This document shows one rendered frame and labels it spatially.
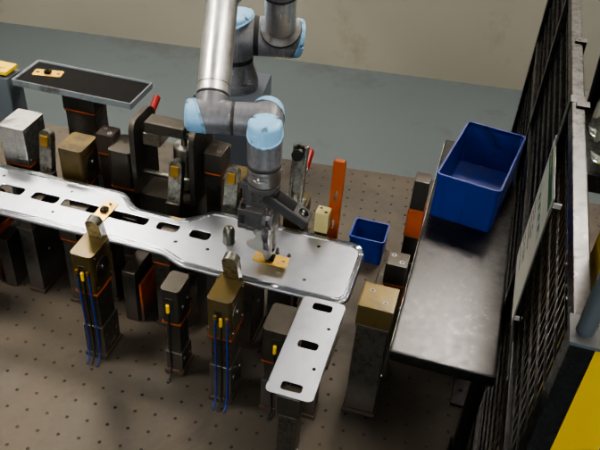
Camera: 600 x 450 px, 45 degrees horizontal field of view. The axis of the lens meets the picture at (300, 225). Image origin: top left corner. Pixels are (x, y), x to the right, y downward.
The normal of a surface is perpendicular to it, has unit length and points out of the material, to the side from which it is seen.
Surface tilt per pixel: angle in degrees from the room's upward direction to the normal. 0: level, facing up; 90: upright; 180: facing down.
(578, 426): 90
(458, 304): 0
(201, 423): 0
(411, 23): 90
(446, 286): 0
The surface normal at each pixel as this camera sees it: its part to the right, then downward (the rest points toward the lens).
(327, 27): -0.17, 0.60
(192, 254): 0.06, -0.79
